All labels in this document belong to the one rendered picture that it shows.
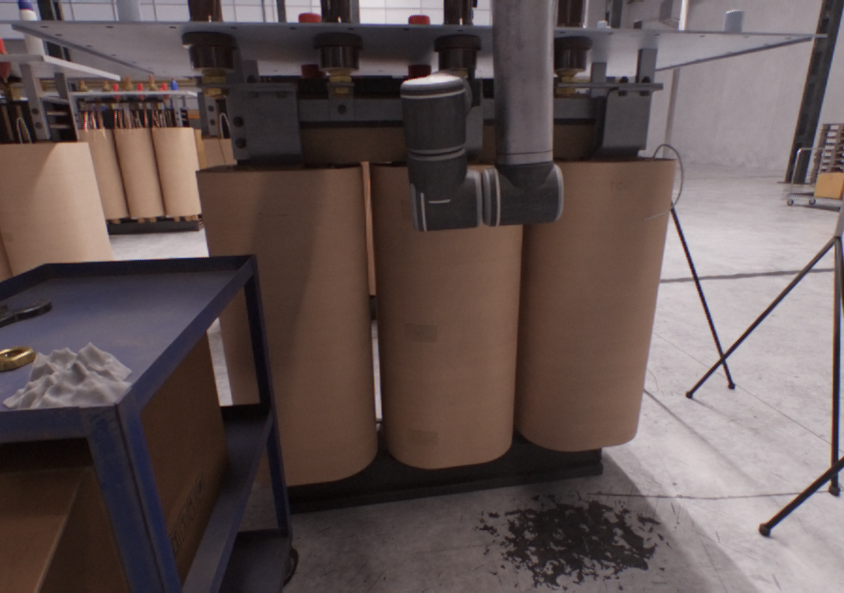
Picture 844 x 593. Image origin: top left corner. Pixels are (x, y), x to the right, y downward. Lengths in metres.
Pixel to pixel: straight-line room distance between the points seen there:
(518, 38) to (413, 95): 0.19
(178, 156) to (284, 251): 5.70
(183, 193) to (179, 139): 0.65
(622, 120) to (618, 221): 0.26
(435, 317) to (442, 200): 0.48
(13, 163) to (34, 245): 0.42
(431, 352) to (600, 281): 0.51
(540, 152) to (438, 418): 0.83
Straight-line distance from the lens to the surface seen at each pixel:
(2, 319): 1.00
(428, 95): 0.83
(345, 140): 1.30
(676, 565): 1.69
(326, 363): 1.31
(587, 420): 1.59
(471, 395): 1.41
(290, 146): 1.21
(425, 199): 0.87
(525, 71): 0.88
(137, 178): 7.02
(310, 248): 1.20
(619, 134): 1.40
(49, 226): 3.27
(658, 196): 1.45
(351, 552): 1.59
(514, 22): 0.89
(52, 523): 0.63
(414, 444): 1.48
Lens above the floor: 1.15
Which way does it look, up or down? 19 degrees down
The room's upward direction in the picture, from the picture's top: 1 degrees counter-clockwise
